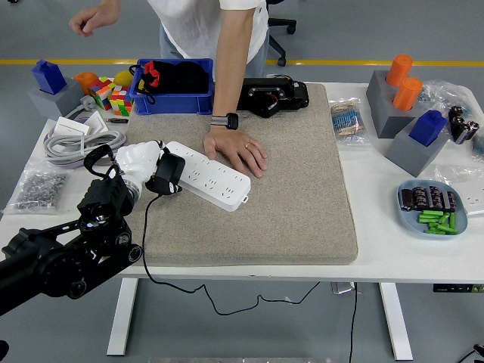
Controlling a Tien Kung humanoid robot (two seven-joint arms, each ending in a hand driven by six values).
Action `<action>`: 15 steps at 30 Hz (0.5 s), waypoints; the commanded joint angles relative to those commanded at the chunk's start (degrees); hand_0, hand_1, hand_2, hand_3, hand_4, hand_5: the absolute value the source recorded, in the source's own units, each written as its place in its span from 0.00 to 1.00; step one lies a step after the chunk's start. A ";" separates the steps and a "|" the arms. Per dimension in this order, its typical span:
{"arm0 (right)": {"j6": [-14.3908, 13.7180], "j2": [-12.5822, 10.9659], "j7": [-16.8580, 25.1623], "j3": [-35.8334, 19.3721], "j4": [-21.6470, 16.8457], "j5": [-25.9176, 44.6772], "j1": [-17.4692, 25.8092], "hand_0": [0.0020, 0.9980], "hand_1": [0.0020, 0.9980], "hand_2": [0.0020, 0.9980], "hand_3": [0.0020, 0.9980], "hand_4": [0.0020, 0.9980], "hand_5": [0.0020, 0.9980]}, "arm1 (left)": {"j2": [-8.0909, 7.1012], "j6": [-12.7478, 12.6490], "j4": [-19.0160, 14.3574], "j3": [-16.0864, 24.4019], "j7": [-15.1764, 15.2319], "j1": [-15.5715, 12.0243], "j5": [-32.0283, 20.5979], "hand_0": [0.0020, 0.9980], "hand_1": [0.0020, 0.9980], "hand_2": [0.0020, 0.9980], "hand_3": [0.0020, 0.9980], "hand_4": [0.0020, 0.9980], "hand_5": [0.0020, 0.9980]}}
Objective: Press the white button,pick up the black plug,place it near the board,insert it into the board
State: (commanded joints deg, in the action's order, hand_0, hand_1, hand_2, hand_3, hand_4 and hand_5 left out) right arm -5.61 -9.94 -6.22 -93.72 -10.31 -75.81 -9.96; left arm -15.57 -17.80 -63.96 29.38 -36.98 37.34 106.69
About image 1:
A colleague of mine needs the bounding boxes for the person's right hand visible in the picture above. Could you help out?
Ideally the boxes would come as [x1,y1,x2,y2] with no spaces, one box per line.
[69,3,113,38]

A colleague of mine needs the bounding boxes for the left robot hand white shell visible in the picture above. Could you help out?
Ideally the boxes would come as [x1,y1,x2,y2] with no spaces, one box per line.
[114,139,182,196]

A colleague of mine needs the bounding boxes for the person's left hand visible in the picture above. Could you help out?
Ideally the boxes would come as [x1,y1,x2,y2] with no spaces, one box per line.
[203,126,268,178]

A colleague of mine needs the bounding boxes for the black plug adapter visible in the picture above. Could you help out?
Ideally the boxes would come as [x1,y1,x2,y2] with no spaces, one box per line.
[154,151,186,190]

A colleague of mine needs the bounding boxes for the white power strip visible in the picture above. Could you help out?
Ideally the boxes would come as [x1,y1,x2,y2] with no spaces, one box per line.
[164,141,252,213]

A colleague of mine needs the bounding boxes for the thin black adapter cord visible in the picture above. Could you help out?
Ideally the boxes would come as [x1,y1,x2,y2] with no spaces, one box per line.
[141,192,321,317]

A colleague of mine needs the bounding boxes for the black wrist watch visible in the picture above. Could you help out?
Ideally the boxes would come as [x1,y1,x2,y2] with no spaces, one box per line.
[209,112,240,131]

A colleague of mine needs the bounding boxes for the white card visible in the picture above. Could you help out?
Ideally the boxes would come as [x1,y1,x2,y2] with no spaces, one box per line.
[83,110,110,134]

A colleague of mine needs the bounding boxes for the colourful puzzle cube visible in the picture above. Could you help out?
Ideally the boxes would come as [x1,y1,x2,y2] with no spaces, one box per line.
[88,76,116,111]
[109,85,135,116]

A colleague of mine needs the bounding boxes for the yellow ball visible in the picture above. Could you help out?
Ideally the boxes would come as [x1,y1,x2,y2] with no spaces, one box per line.
[113,70,134,88]

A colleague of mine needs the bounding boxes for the blue plastic bin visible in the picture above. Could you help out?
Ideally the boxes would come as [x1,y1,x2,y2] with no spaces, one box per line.
[128,57,215,116]

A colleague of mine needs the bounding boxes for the black table height controller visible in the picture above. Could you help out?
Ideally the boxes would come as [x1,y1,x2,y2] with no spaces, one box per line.
[433,283,484,294]

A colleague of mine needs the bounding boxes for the grey-brown mat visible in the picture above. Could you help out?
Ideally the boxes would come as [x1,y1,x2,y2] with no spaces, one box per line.
[97,82,359,267]

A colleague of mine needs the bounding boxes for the blue house-shaped block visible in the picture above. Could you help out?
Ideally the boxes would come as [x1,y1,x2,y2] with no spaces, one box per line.
[30,59,68,95]
[408,109,448,147]

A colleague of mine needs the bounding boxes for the black mechanical device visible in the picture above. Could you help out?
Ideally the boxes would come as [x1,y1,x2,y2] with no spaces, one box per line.
[236,77,310,119]

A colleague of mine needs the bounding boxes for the small white box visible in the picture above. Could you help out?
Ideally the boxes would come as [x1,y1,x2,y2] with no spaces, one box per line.
[52,116,92,137]

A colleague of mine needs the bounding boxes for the black round pouch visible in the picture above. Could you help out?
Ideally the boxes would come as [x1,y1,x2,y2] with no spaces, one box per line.
[172,60,210,95]

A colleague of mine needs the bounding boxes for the black pouch red lining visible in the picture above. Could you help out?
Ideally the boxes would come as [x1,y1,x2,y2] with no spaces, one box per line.
[128,59,178,105]

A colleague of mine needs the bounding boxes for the white table leg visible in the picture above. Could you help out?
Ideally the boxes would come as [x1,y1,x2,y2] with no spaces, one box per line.
[379,282,414,361]
[106,278,139,356]

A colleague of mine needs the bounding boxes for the grey single-slot holder block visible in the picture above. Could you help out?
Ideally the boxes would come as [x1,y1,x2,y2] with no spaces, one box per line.
[27,77,85,121]
[384,119,451,178]

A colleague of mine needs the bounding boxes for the person's torso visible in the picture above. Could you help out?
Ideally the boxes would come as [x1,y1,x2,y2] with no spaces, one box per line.
[146,0,270,79]

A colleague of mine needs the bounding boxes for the clear bag of screws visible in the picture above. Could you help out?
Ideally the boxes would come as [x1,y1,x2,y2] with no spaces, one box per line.
[2,160,76,216]

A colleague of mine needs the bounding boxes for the black office chair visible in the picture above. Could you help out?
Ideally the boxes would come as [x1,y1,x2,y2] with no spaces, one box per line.
[266,0,297,68]

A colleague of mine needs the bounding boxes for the clear bag of resistors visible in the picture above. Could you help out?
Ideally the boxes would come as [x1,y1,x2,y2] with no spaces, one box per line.
[327,97,371,147]

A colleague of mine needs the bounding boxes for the light blue plate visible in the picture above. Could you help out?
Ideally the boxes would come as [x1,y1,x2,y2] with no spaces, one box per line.
[396,178,469,240]

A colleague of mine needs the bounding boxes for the white socket panel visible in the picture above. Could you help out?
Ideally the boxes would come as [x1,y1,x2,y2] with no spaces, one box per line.
[461,187,484,216]

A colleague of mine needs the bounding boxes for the grey double-slot holder block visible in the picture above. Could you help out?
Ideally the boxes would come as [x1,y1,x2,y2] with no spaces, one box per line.
[365,70,424,139]

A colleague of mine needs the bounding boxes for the flat clear plastic bag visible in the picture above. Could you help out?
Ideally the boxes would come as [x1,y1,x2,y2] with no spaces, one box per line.
[433,164,484,217]

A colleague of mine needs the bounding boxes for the orange cylinder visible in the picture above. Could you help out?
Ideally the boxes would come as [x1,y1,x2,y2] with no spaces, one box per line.
[392,76,424,112]
[385,54,414,88]

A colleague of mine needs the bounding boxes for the clear bag blue parts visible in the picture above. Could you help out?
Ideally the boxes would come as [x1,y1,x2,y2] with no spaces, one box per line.
[470,130,484,162]

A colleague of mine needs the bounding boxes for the crumpled clear plastic bag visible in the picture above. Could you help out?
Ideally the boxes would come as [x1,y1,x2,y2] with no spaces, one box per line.
[417,78,479,114]

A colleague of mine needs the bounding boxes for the grey power strip cable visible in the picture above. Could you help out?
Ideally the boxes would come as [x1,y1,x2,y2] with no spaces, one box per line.
[43,104,128,167]

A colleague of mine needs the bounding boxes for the grey wall plug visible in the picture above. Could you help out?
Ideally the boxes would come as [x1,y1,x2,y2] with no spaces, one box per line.
[79,94,98,113]

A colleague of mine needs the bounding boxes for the black hanging cable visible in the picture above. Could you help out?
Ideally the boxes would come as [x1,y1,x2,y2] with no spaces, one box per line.
[347,281,359,363]

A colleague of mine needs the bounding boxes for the grey metal bracket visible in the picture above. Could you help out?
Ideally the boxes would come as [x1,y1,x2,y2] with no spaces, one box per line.
[331,281,362,295]

